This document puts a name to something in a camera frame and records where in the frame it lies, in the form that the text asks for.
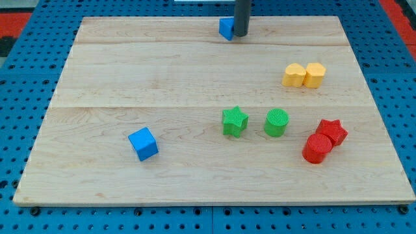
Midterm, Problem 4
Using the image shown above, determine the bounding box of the blue triangle block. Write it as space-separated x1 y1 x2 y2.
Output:
218 18 234 41

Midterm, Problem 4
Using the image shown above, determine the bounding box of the green star block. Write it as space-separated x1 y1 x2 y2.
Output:
222 106 249 138

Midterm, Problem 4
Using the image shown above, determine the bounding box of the light wooden board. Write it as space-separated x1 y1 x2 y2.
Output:
13 16 415 207

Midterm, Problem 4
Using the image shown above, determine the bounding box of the green cylinder block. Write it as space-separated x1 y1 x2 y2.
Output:
264 109 289 137

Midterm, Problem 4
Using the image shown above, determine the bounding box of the blue cube block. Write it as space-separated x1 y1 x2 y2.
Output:
128 127 159 161

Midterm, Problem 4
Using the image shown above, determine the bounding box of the yellow heart block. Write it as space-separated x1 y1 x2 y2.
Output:
281 63 306 87

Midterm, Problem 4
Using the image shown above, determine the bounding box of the red cylinder block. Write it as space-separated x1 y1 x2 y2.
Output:
302 133 333 164

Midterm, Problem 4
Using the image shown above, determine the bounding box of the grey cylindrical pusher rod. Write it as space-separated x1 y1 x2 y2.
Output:
234 0 252 37

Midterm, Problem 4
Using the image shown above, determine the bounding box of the yellow hexagon block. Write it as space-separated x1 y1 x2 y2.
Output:
303 62 326 88

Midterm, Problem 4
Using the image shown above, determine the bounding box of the red star block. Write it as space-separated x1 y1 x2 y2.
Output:
315 119 348 146

